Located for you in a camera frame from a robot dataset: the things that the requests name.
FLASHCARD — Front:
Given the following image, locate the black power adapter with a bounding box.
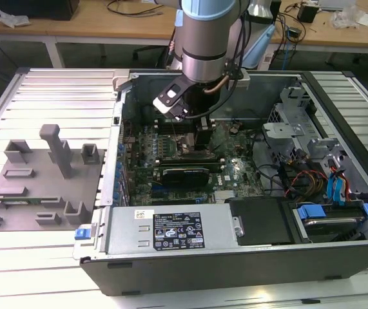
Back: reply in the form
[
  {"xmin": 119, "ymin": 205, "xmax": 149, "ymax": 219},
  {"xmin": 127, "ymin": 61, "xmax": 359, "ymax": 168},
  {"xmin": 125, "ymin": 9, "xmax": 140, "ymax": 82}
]
[{"xmin": 297, "ymin": 5, "xmax": 318, "ymax": 23}]

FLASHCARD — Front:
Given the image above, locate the long wooden desk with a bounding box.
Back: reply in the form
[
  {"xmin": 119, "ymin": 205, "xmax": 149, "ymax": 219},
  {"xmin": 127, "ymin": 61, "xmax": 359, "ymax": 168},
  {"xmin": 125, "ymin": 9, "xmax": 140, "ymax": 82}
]
[{"xmin": 0, "ymin": 0, "xmax": 368, "ymax": 68}]

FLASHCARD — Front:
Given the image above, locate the coloured power wire bundle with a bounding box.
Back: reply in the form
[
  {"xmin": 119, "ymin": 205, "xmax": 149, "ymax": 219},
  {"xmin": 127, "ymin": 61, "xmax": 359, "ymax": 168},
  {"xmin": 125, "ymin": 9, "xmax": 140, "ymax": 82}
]
[{"xmin": 280, "ymin": 160, "xmax": 329, "ymax": 199}]

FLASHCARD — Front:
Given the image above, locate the large black box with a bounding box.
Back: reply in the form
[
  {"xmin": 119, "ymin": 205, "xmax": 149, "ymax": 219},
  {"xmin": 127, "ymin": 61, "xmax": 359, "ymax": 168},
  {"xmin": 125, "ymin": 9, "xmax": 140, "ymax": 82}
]
[{"xmin": 0, "ymin": 0, "xmax": 80, "ymax": 20}]

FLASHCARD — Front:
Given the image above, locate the grey parts rack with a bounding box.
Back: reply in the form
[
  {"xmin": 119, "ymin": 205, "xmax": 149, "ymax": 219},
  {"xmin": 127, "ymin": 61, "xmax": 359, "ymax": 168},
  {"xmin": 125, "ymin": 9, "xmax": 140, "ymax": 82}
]
[{"xmin": 0, "ymin": 124, "xmax": 107, "ymax": 232}]

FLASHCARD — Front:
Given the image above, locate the black plastic shroud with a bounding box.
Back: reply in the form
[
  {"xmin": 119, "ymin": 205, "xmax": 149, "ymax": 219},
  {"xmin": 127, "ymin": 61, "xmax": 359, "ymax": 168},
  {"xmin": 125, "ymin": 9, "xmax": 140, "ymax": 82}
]
[{"xmin": 225, "ymin": 196, "xmax": 296, "ymax": 246}]

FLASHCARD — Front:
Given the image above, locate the pale blue data wire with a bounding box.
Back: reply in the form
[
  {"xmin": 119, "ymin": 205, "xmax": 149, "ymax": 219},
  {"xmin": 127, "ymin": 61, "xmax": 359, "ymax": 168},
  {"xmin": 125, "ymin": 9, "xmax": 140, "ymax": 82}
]
[
  {"xmin": 336, "ymin": 167, "xmax": 349, "ymax": 207},
  {"xmin": 327, "ymin": 170, "xmax": 338, "ymax": 207}
]

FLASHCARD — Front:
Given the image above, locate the black RAM slot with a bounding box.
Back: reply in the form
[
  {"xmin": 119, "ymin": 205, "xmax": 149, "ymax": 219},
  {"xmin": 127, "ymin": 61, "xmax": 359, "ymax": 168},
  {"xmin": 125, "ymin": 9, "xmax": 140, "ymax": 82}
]
[
  {"xmin": 156, "ymin": 119, "xmax": 197, "ymax": 127},
  {"xmin": 156, "ymin": 126, "xmax": 197, "ymax": 135}
]

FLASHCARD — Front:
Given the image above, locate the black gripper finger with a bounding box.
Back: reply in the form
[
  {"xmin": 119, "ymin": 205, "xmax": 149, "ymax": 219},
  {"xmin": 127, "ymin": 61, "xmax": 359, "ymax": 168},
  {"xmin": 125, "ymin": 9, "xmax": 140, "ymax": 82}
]
[{"xmin": 195, "ymin": 116, "xmax": 211, "ymax": 151}]

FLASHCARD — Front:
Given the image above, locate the hard disk blue carrier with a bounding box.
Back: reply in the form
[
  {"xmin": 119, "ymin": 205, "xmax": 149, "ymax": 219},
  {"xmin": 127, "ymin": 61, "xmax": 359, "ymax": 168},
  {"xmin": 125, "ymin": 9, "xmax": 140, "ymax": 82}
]
[{"xmin": 295, "ymin": 202, "xmax": 368, "ymax": 244}]

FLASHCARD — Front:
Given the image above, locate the black graphics card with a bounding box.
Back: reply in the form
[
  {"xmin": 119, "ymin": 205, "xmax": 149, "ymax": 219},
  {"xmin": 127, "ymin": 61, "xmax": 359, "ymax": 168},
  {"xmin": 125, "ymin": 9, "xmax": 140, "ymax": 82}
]
[{"xmin": 159, "ymin": 164, "xmax": 211, "ymax": 189}]

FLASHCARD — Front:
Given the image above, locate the blue case latch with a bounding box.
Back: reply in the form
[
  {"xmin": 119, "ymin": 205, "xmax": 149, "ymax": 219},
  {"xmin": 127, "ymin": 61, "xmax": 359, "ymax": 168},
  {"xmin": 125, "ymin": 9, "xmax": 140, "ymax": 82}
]
[{"xmin": 75, "ymin": 227, "xmax": 92, "ymax": 241}]

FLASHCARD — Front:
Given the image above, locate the grey flat device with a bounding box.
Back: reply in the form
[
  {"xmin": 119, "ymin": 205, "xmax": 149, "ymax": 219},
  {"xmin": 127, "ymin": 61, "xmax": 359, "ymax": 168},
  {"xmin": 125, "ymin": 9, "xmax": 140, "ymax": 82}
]
[{"xmin": 318, "ymin": 0, "xmax": 356, "ymax": 11}]

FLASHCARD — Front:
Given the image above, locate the open dark PC case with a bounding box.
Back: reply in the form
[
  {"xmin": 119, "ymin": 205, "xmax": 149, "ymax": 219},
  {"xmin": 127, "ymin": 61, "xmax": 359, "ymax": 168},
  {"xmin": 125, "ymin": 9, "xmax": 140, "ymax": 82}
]
[{"xmin": 73, "ymin": 68, "xmax": 368, "ymax": 297}]

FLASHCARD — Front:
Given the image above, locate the silver metal drive cage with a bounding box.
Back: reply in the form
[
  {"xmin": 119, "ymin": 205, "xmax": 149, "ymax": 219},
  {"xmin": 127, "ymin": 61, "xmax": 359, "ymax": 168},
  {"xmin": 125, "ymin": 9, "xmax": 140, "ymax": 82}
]
[{"xmin": 261, "ymin": 79, "xmax": 342, "ymax": 162}]

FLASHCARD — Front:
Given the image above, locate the crumpled white plastic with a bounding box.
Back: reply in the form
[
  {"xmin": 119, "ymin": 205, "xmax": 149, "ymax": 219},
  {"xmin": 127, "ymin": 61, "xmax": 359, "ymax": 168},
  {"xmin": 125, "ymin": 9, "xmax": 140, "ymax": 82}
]
[{"xmin": 0, "ymin": 8, "xmax": 32, "ymax": 28}]

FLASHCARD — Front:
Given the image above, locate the silver chipset heatsink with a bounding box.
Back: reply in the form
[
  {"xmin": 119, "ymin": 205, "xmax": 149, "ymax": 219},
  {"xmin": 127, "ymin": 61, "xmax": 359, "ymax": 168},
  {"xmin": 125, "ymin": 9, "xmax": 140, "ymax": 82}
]
[{"xmin": 214, "ymin": 189, "xmax": 237, "ymax": 203}]

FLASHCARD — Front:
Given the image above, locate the CPU socket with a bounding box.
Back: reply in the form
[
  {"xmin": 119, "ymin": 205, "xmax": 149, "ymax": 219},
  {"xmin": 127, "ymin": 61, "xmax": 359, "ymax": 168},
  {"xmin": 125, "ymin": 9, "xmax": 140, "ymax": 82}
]
[{"xmin": 174, "ymin": 132, "xmax": 216, "ymax": 159}]

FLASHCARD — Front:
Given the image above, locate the clear plastic bag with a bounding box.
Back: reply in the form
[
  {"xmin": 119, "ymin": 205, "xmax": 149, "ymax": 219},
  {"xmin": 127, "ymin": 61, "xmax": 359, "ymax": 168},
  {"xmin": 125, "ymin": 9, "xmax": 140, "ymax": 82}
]
[{"xmin": 330, "ymin": 5, "xmax": 360, "ymax": 30}]

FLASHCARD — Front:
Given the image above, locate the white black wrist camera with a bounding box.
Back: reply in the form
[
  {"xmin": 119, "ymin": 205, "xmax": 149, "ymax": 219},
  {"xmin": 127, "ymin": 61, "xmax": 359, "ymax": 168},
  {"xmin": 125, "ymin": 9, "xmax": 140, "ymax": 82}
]
[{"xmin": 152, "ymin": 75, "xmax": 191, "ymax": 122}]

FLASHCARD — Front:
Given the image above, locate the green motherboard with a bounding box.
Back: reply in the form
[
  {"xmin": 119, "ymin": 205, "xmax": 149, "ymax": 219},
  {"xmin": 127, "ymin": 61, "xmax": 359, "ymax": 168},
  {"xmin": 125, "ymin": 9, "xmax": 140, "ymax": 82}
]
[{"xmin": 121, "ymin": 120, "xmax": 268, "ymax": 207}]

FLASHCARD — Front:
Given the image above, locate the silver power supply unit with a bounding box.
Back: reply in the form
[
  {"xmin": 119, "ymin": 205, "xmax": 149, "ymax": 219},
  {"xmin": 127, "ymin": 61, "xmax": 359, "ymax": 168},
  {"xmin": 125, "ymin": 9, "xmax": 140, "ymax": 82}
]
[{"xmin": 105, "ymin": 205, "xmax": 241, "ymax": 255}]

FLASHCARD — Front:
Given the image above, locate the copper coloured cable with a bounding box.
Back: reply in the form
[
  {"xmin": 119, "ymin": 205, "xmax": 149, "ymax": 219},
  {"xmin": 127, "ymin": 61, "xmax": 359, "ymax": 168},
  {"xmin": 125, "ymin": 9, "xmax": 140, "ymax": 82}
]
[{"xmin": 204, "ymin": 76, "xmax": 230, "ymax": 96}]

